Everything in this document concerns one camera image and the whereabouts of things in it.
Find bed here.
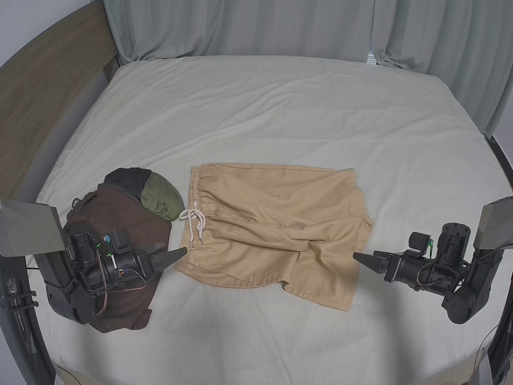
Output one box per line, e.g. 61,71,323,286
0,0,513,385

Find beige shorts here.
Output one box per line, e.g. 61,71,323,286
174,163,375,313

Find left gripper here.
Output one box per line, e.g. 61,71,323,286
104,253,161,292

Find black cable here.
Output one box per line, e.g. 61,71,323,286
476,326,498,385
55,364,87,385

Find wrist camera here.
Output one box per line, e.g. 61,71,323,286
409,233,433,260
102,229,131,256

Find grey-green curtain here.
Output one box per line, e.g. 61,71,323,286
371,0,513,139
98,0,377,66

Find green garment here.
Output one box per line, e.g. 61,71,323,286
140,173,186,222

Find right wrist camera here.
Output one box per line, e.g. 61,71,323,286
409,233,433,260

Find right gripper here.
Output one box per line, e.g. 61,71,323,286
383,253,426,288

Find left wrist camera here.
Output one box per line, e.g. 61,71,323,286
102,229,131,256

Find brown garment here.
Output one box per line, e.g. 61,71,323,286
66,183,173,333

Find black garment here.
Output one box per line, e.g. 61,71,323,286
104,168,152,199

